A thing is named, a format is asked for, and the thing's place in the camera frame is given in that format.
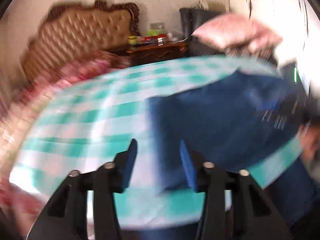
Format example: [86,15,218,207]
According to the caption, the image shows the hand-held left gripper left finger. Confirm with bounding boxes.
[32,139,138,240]

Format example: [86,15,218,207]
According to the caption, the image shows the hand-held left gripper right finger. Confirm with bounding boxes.
[179,140,293,240]

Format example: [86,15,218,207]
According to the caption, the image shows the blue denim pants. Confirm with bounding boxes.
[147,70,308,191]

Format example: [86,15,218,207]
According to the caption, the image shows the person's right forearm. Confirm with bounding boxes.
[299,124,320,178]

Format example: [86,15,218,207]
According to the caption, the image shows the teal checkered tablecloth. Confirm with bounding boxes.
[10,55,303,230]

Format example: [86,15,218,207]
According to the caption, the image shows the plaid blanket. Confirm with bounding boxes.
[225,44,274,59]

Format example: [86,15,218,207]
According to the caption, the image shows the large pink floral pillow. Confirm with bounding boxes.
[193,14,283,52]

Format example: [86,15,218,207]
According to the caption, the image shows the white wardrobe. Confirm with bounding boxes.
[227,0,320,85]

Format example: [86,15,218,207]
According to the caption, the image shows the person's leg in jeans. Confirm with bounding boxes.
[269,159,320,230]

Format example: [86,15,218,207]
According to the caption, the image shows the red floral quilt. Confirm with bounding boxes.
[0,50,132,120]

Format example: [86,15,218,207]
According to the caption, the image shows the carved wooden nightstand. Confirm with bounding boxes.
[126,42,188,67]

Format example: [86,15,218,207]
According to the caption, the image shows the pink floral bedsheet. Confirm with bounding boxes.
[0,175,49,239]

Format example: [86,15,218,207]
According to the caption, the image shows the black leather armchair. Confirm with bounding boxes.
[179,7,278,65]

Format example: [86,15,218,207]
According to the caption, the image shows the tufted carved wooden headboard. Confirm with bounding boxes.
[21,0,140,80]

